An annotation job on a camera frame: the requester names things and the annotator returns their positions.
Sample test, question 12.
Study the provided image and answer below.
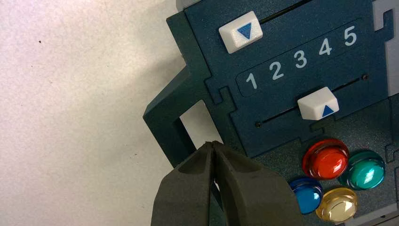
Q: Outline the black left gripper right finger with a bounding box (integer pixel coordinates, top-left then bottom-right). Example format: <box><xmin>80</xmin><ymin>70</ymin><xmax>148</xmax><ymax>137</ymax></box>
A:
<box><xmin>214</xmin><ymin>141</ymin><xmax>305</xmax><ymax>226</ymax></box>

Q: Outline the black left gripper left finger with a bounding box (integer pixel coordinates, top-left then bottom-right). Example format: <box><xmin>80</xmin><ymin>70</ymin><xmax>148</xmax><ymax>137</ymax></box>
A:
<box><xmin>151</xmin><ymin>141</ymin><xmax>216</xmax><ymax>226</ymax></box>

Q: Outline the blue push button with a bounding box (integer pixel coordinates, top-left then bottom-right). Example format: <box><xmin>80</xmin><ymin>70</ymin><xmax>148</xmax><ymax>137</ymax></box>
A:
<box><xmin>289</xmin><ymin>177</ymin><xmax>324</xmax><ymax>216</ymax></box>

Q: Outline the red push button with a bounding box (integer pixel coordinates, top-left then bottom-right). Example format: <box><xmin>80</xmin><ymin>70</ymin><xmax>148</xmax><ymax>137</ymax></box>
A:
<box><xmin>302</xmin><ymin>138</ymin><xmax>350</xmax><ymax>181</ymax></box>

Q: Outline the yellow push button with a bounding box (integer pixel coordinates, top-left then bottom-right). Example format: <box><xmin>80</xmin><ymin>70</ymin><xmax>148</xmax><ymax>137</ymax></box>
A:
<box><xmin>315</xmin><ymin>186</ymin><xmax>359</xmax><ymax>223</ymax></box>

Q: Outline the white slider knob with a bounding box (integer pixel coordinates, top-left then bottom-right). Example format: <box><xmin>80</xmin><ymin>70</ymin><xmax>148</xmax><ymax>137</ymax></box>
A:
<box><xmin>296</xmin><ymin>86</ymin><xmax>340</xmax><ymax>121</ymax></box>
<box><xmin>218</xmin><ymin>10</ymin><xmax>263</xmax><ymax>55</ymax></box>

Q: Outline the green push button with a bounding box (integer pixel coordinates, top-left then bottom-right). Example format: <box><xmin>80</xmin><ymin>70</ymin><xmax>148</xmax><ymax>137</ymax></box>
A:
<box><xmin>339</xmin><ymin>149</ymin><xmax>386</xmax><ymax>191</ymax></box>

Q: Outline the blue grey control box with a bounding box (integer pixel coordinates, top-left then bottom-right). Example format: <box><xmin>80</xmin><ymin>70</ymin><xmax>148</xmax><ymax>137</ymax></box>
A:
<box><xmin>142</xmin><ymin>0</ymin><xmax>399</xmax><ymax>226</ymax></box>

